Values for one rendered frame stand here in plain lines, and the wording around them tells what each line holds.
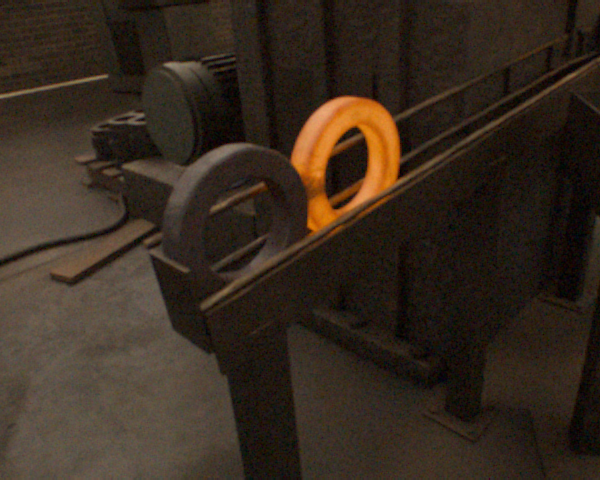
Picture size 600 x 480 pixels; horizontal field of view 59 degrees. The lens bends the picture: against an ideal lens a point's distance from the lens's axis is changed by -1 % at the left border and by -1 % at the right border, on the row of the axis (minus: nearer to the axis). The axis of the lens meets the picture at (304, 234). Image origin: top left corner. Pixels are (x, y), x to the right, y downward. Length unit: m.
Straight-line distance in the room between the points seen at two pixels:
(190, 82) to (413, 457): 1.38
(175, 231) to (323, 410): 0.86
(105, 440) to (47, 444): 0.14
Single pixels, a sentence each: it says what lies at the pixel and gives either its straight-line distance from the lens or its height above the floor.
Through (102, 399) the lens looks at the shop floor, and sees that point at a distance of 1.51.
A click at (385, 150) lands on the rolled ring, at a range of 0.76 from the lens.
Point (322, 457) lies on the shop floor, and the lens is 1.24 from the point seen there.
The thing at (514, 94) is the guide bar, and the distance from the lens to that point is 1.20.
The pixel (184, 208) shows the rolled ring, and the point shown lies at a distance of 0.55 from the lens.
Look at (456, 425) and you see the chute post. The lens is 1.30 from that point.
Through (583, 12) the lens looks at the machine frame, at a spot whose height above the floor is 0.80.
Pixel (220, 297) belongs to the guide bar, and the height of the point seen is 0.63.
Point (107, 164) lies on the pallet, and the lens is 2.90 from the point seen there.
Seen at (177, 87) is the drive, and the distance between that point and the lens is 1.97.
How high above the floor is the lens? 0.93
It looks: 26 degrees down
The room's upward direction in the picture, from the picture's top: 5 degrees counter-clockwise
